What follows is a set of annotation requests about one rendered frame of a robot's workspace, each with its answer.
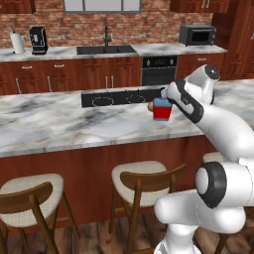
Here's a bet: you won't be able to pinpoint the black hob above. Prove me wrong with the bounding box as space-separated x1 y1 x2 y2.
80 86 167 109

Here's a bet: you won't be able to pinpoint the brown wooden kitchen island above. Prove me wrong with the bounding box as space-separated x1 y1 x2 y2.
0 133 220 238

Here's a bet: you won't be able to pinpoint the brown wooden base cupboards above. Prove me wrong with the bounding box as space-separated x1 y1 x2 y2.
176 53 228 81
0 56 143 96

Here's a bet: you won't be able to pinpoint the black sink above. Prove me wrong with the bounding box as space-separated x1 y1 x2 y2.
75 45 139 57

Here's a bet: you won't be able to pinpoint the black tap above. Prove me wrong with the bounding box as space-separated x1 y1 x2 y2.
102 26 114 49

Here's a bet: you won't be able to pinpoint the black microwave oven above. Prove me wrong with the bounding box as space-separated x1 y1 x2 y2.
179 24 218 47

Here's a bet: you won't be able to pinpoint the grey framed window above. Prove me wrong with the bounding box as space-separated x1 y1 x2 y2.
62 0 143 15

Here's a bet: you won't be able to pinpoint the black coffee machine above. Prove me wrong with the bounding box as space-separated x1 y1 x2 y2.
28 26 50 56

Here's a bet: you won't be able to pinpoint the white paper towel roll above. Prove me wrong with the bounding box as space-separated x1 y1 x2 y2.
9 31 27 56

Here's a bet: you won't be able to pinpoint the tall brown wooden cabinet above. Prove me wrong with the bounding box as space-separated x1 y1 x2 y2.
210 0 254 80

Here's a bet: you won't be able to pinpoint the brown wooden wall cupboards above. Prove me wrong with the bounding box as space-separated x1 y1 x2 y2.
0 0 37 15
169 0 230 14

